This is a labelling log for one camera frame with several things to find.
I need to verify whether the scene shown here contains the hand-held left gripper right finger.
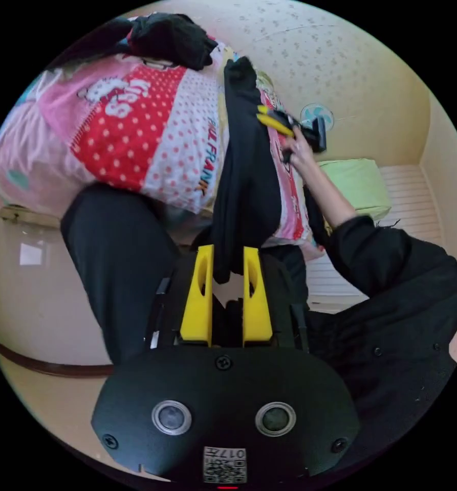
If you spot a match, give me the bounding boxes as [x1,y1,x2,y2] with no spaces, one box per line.
[243,247,273,343]

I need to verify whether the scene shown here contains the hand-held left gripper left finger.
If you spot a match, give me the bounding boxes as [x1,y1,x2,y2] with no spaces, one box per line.
[179,244,215,343]

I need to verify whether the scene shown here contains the black pants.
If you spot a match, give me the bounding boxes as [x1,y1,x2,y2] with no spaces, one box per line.
[212,56,283,285]

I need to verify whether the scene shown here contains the person's right forearm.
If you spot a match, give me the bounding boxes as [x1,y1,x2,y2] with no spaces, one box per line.
[296,156,359,230]

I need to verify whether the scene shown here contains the person's right hand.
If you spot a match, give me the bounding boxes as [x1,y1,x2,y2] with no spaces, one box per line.
[285,126,318,170]

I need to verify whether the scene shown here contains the fan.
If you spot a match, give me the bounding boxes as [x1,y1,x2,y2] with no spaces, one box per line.
[300,102,335,134]

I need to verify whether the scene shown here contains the green cushion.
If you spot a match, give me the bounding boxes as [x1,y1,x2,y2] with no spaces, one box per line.
[315,158,393,222]

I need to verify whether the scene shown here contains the pile of clothes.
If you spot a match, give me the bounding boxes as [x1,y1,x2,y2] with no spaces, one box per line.
[48,12,220,72]

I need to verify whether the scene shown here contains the bed with printed sheet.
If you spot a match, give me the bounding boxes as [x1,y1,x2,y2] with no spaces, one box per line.
[0,11,329,255]

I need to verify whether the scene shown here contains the person's body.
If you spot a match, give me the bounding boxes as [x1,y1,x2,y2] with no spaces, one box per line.
[60,183,457,478]

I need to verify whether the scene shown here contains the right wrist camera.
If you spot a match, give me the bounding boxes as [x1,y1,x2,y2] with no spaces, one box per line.
[315,116,328,153]

